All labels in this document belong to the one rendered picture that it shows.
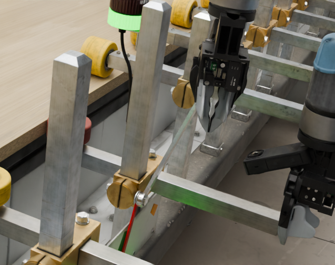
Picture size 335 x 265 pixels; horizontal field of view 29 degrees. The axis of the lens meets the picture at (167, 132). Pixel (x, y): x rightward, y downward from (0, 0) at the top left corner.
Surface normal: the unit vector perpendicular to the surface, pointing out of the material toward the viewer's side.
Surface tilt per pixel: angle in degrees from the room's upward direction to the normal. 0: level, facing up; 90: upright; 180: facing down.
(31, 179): 90
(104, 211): 0
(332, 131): 90
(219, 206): 90
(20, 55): 0
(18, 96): 0
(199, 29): 90
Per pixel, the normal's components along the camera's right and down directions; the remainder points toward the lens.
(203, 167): 0.15, -0.89
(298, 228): -0.40, 0.40
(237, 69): -0.05, 0.42
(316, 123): -0.61, 0.26
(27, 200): 0.91, 0.29
